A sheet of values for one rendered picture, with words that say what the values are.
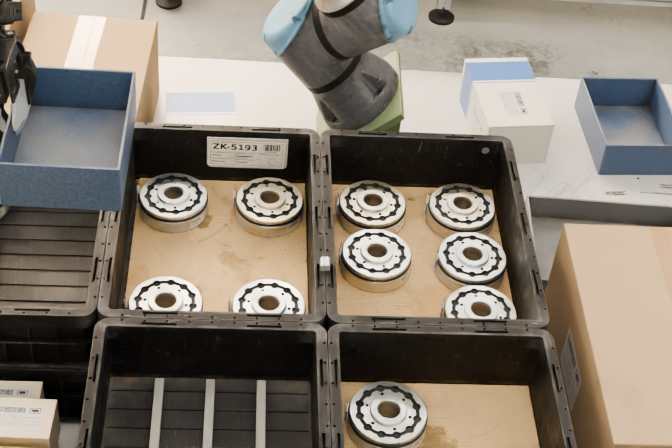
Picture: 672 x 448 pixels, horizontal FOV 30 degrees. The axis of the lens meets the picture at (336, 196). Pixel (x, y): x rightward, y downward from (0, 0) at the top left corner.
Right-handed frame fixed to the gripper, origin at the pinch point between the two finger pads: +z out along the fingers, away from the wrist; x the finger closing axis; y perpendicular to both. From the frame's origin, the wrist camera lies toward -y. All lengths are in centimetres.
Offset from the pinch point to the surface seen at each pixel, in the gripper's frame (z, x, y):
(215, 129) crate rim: 21.1, 22.2, -23.7
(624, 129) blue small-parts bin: 51, 94, -59
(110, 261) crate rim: 21.2, 10.2, 4.3
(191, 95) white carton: 35, 15, -49
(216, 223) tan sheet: 31.1, 22.3, -13.4
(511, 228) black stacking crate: 30, 67, -11
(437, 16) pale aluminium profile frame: 118, 67, -194
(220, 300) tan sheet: 31.3, 24.2, 2.3
